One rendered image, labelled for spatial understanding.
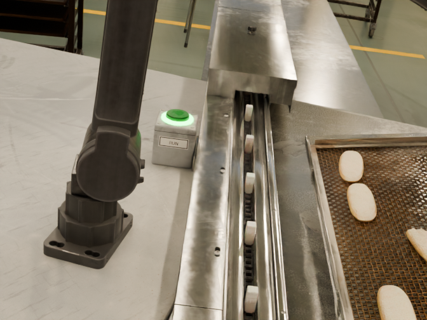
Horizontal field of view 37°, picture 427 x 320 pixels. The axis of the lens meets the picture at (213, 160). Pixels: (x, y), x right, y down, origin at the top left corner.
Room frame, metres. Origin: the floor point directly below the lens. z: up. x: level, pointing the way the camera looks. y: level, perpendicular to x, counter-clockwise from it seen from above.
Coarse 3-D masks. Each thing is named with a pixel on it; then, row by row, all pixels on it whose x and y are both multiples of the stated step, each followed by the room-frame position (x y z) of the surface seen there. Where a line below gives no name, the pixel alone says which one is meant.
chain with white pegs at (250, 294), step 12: (252, 108) 1.15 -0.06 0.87; (252, 144) 1.01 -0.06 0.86; (252, 180) 0.87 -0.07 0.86; (252, 204) 0.83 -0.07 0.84; (252, 216) 0.80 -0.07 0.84; (252, 228) 0.73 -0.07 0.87; (252, 240) 0.73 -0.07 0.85; (252, 252) 0.71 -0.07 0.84; (252, 264) 0.68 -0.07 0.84; (252, 276) 0.65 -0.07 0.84; (252, 288) 0.59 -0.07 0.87; (252, 300) 0.59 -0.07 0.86; (252, 312) 0.59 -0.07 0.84
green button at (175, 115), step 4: (168, 112) 0.98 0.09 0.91; (172, 112) 0.99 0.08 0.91; (176, 112) 0.99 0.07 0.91; (180, 112) 0.99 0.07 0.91; (184, 112) 0.99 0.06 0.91; (168, 116) 0.97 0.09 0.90; (172, 116) 0.97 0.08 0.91; (176, 116) 0.97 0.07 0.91; (180, 116) 0.97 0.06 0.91; (184, 116) 0.98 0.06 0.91; (188, 116) 0.98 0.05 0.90; (172, 120) 0.97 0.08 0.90; (176, 120) 0.97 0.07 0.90; (180, 120) 0.97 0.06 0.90; (184, 120) 0.97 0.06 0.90
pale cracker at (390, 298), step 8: (384, 288) 0.58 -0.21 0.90; (392, 288) 0.58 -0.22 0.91; (384, 296) 0.57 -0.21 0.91; (392, 296) 0.57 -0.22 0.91; (400, 296) 0.57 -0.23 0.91; (384, 304) 0.55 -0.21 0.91; (392, 304) 0.55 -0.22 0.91; (400, 304) 0.55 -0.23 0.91; (408, 304) 0.55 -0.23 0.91; (384, 312) 0.54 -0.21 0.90; (392, 312) 0.54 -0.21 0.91; (400, 312) 0.54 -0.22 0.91; (408, 312) 0.54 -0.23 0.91
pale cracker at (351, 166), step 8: (344, 152) 0.93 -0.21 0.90; (352, 152) 0.92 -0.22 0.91; (344, 160) 0.90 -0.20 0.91; (352, 160) 0.89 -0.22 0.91; (360, 160) 0.90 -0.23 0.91; (344, 168) 0.87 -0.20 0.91; (352, 168) 0.87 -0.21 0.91; (360, 168) 0.87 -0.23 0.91; (344, 176) 0.85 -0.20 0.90; (352, 176) 0.85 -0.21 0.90; (360, 176) 0.85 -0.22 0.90
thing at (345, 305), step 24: (336, 144) 0.97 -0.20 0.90; (360, 144) 0.97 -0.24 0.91; (384, 144) 0.97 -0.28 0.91; (408, 144) 0.96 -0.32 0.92; (384, 168) 0.89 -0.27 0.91; (336, 192) 0.81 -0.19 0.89; (408, 216) 0.75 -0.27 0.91; (336, 240) 0.69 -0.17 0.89; (360, 240) 0.69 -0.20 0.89; (336, 264) 0.64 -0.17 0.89; (360, 264) 0.64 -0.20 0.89; (408, 264) 0.64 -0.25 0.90; (336, 288) 0.59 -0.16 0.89
